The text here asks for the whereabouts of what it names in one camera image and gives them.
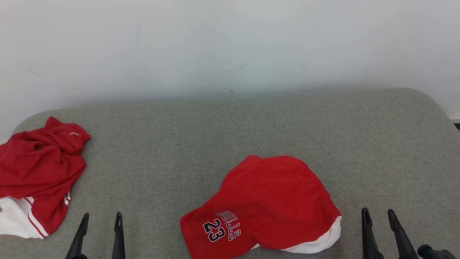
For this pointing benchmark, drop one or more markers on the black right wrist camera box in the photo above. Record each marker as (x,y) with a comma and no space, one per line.
(433,253)

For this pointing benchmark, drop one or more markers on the red Bulls jersey white sleeves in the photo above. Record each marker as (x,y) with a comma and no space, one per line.
(39,169)

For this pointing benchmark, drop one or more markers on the red Bulls basketball shorts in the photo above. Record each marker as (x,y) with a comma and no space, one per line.
(273,194)

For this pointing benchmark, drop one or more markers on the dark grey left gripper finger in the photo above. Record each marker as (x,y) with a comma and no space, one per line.
(79,241)
(118,241)

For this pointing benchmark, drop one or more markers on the white skirting board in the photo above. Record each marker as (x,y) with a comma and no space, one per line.
(455,119)

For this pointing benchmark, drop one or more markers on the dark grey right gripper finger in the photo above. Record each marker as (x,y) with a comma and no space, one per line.
(403,244)
(370,244)

